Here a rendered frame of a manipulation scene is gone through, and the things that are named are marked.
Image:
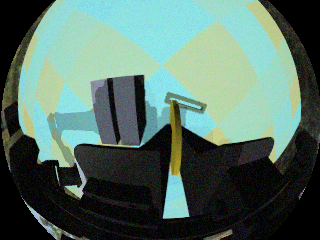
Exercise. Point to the gold coin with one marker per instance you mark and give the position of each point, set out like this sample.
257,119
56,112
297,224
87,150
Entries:
177,131

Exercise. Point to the dark green slotted bar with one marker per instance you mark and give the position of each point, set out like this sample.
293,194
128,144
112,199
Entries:
203,105

